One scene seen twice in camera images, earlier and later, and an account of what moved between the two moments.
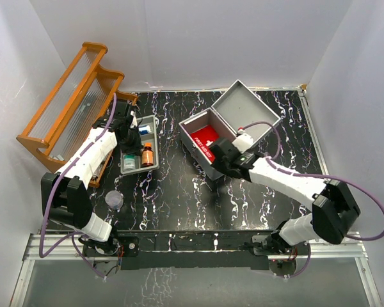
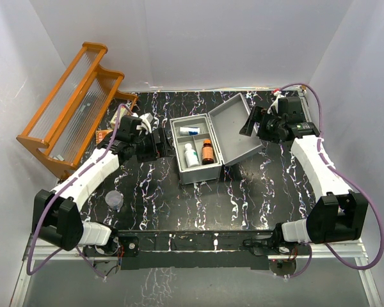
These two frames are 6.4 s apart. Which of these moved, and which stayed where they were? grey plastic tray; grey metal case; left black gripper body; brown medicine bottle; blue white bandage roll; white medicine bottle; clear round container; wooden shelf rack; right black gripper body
Moved: white medicine bottle; grey metal case; left black gripper body; brown medicine bottle; right black gripper body; blue white bandage roll; grey plastic tray
Stayed: clear round container; wooden shelf rack
